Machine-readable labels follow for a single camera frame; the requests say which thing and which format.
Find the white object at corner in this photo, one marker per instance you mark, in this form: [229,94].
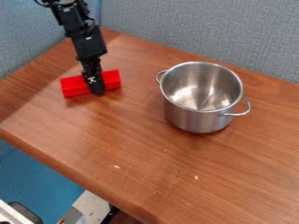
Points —
[10,216]

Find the white table leg bracket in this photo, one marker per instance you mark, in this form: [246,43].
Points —
[89,210]

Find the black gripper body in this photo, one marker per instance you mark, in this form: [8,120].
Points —
[81,29]

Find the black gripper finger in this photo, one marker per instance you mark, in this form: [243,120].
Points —
[95,82]

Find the red rectangular block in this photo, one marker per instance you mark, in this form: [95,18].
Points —
[74,86]

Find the black chair part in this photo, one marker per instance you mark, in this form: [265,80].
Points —
[26,212]

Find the stainless steel pot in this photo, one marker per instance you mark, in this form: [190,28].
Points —
[203,96]

